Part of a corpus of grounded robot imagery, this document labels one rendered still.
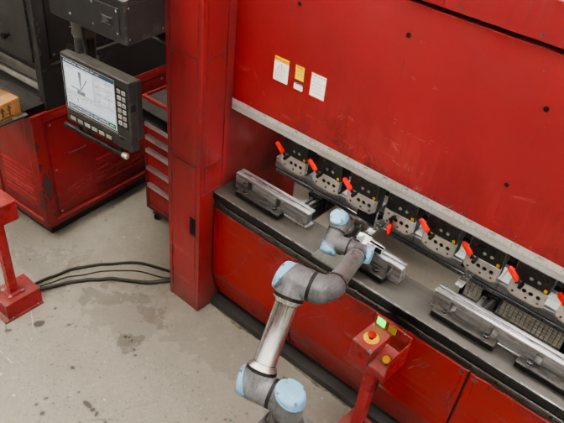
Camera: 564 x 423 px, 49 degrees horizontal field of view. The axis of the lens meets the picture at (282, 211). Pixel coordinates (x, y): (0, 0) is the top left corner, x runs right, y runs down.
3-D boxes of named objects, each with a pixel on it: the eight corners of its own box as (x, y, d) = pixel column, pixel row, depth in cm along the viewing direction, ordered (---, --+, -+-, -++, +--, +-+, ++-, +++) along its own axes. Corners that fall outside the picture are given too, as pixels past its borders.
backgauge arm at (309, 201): (286, 225, 339) (289, 204, 331) (353, 180, 380) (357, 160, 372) (297, 232, 336) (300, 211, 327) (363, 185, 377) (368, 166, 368)
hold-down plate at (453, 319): (430, 314, 278) (431, 310, 276) (436, 308, 281) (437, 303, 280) (491, 352, 264) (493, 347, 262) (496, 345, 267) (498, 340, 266)
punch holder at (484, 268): (461, 266, 260) (472, 236, 250) (470, 256, 265) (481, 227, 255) (493, 284, 253) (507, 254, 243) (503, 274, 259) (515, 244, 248)
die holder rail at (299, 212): (235, 186, 340) (236, 172, 334) (242, 182, 344) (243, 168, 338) (305, 229, 317) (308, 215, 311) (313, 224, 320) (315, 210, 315)
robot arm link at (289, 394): (295, 431, 225) (299, 409, 217) (262, 415, 229) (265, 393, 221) (308, 406, 234) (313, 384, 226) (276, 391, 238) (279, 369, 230)
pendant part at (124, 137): (67, 119, 308) (58, 51, 286) (86, 111, 316) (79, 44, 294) (131, 154, 290) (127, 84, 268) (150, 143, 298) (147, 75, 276)
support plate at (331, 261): (310, 255, 284) (311, 253, 283) (344, 230, 301) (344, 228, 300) (342, 275, 275) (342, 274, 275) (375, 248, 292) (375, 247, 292)
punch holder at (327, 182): (311, 183, 297) (316, 154, 287) (322, 175, 303) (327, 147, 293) (336, 196, 290) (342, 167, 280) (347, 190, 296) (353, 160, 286)
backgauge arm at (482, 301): (457, 329, 291) (466, 309, 282) (513, 264, 332) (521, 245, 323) (472, 339, 287) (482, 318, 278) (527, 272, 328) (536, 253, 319)
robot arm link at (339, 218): (325, 222, 261) (332, 204, 262) (331, 230, 270) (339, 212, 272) (342, 228, 257) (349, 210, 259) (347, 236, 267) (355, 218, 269)
